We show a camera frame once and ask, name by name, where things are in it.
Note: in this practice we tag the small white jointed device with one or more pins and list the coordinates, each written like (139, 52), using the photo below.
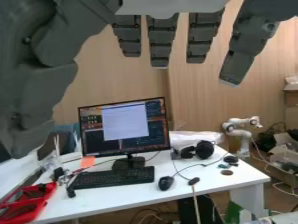
(241, 131)

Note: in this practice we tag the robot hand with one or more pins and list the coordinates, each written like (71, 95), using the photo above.
(31, 83)

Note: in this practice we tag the black keyboard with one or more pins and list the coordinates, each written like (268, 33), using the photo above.
(114, 177)

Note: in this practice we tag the white desk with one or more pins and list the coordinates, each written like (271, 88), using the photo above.
(134, 200)

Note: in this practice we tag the orange sticky note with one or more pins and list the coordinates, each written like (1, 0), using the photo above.
(88, 162)

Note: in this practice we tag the black headphones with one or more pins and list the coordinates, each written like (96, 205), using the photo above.
(204, 149)

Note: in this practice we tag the cardboard box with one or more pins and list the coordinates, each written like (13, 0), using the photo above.
(284, 160)

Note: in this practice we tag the red tray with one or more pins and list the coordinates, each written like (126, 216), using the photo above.
(24, 201)

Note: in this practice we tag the small black oval object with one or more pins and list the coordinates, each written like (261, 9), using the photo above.
(193, 181)

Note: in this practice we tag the clear plastic bag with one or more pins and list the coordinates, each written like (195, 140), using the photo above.
(191, 137)

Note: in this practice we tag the black computer mouse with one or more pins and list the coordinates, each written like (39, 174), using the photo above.
(167, 183)

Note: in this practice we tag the computer monitor with lit screen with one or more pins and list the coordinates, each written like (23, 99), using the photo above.
(124, 125)

